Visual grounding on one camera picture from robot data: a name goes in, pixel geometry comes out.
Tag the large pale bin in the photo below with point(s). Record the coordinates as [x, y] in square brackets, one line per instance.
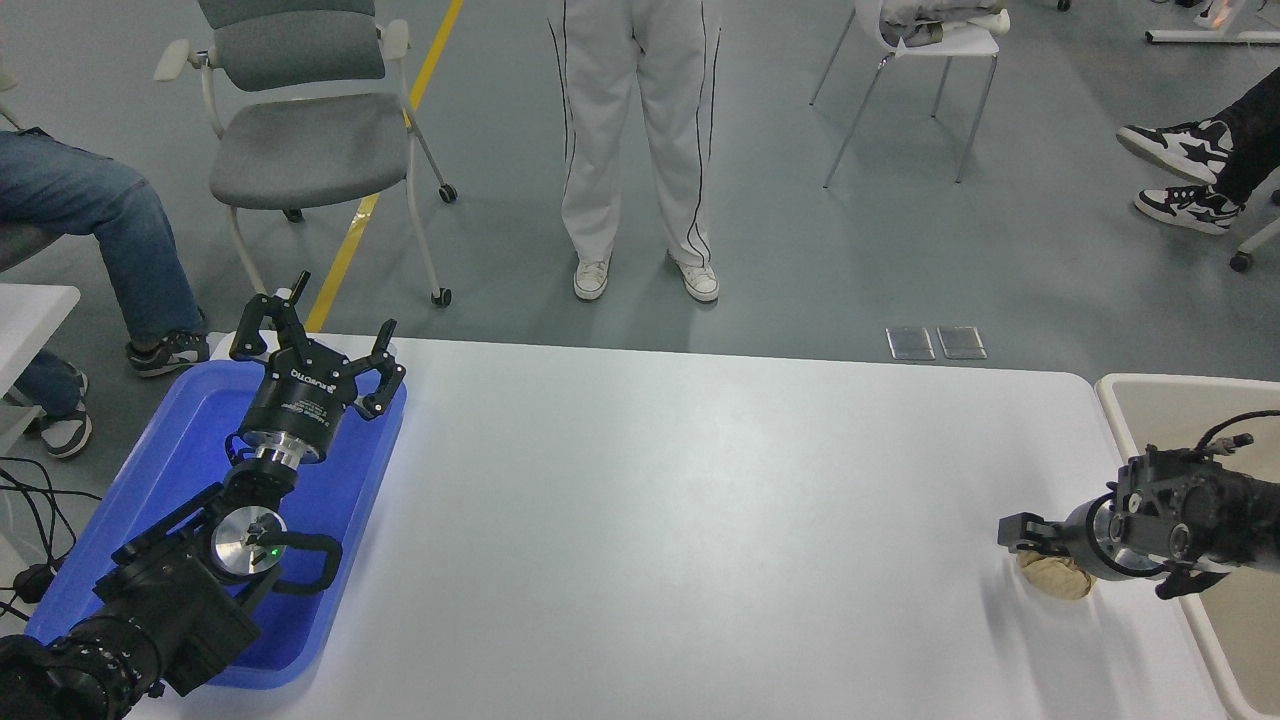
[1250, 650]

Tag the standing person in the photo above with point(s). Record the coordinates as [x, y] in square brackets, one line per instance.
[600, 120]

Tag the grey seat cushion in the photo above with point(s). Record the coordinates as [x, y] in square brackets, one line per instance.
[20, 245]

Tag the grey cloth bundle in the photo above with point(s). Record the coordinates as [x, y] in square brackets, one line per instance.
[940, 15]

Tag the white chair leg with caster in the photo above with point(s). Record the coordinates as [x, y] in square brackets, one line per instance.
[1241, 262]

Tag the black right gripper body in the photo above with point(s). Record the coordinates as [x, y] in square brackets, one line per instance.
[1080, 535]

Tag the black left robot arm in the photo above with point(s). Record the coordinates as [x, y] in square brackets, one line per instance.
[170, 610]

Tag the blue plastic tray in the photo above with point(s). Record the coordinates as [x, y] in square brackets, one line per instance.
[170, 470]

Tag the seated person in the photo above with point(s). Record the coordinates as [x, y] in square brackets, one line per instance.
[90, 210]

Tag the white metal-legged chair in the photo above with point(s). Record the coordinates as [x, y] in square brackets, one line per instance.
[960, 42]

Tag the tan paper ball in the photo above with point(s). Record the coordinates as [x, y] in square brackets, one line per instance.
[1060, 582]

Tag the small white side table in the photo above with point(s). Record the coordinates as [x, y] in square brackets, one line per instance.
[30, 320]

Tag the person with black-white shoes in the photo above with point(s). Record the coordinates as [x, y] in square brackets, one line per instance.
[1180, 150]

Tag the grey padded office chair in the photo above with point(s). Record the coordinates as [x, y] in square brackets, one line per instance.
[300, 150]

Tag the white stand base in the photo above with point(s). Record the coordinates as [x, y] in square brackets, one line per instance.
[1220, 37]

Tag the metal floor socket cover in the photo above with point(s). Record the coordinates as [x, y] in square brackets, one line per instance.
[910, 343]
[962, 342]

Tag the person in rolling chair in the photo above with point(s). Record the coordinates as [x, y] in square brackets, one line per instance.
[1210, 12]

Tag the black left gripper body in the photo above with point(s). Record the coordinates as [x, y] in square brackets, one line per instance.
[295, 400]

